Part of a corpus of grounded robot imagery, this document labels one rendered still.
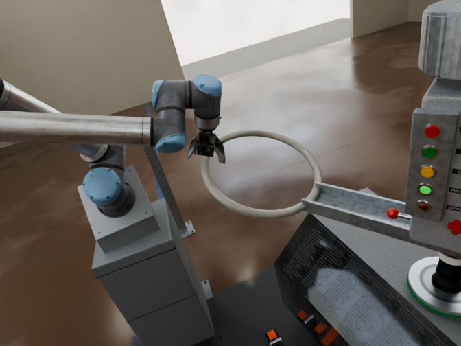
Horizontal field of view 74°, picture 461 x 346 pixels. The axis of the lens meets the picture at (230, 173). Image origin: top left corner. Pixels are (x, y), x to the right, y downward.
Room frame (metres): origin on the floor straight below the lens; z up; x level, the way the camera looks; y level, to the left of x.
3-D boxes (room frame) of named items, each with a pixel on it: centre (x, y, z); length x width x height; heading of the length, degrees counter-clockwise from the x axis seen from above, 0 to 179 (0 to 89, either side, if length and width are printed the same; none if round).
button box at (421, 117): (0.55, -0.44, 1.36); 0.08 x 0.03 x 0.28; 43
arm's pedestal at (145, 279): (1.33, 0.59, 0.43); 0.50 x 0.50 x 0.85; 8
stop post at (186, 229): (2.26, 0.57, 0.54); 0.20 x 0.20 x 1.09; 14
